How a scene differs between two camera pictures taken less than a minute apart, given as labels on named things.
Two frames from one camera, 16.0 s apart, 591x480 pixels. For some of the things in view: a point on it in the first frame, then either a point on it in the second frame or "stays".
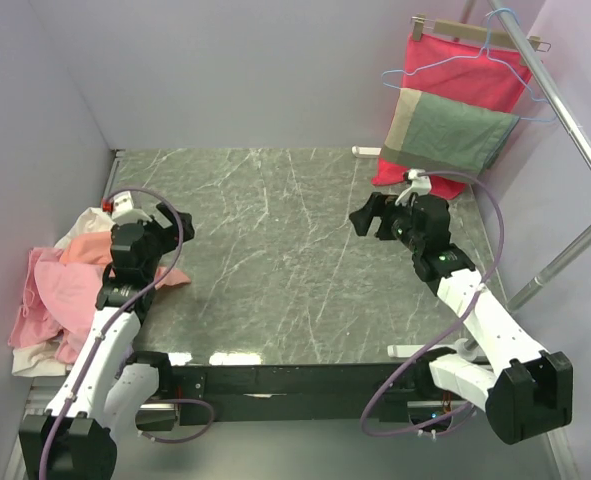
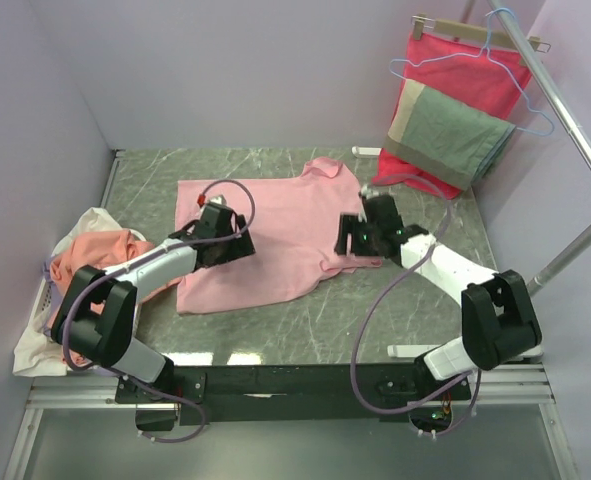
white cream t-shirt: x=47 y=360 stays
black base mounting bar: x=216 y=395 stays
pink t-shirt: x=58 y=302 to x=293 y=221
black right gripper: x=362 y=218 to x=348 y=223
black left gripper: x=169 y=234 to x=240 y=248
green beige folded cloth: x=442 y=134 stays
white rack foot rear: x=356 y=150 stays
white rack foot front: x=410 y=351 stays
